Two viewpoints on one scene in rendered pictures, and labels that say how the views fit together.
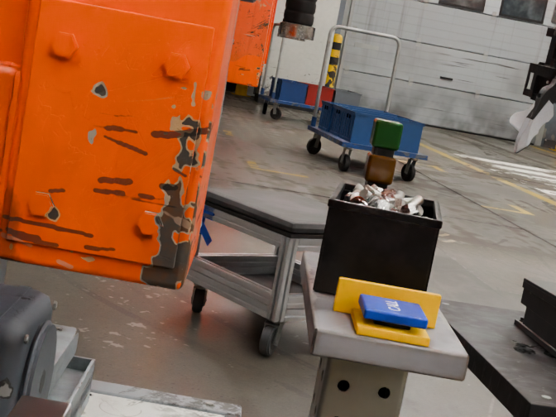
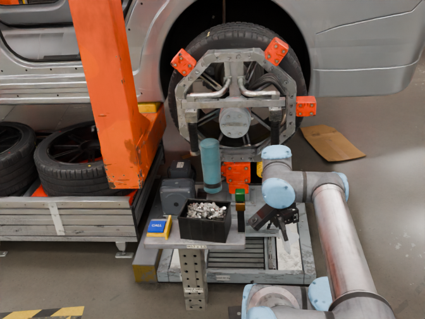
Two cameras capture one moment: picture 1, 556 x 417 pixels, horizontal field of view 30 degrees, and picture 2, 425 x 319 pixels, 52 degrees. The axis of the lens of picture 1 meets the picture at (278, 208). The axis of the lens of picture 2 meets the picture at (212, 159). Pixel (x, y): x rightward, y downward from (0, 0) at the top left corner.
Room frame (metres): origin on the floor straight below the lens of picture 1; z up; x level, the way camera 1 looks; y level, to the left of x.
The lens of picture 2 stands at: (1.61, -1.58, 1.66)
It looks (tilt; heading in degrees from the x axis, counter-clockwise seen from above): 30 degrees down; 99
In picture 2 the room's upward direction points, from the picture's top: 4 degrees counter-clockwise
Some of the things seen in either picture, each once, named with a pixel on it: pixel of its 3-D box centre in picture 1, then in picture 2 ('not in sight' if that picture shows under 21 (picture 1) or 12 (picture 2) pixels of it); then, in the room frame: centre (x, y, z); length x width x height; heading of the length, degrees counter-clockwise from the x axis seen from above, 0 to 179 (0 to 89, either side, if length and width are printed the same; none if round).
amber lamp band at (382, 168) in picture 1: (379, 168); (240, 204); (1.49, -0.13, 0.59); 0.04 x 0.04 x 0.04; 2
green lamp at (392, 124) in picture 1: (385, 134); (240, 194); (1.49, -0.13, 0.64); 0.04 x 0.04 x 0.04; 2
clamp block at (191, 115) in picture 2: not in sight; (192, 112); (1.29, 0.05, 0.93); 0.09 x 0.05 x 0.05; 92
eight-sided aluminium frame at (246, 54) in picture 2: not in sight; (236, 108); (1.45, 0.26, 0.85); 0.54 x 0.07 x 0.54; 2
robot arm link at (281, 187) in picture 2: not in sight; (281, 185); (1.64, -0.52, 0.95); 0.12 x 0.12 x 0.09; 1
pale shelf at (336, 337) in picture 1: (371, 305); (196, 233); (1.29, -0.14, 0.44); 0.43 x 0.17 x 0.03; 2
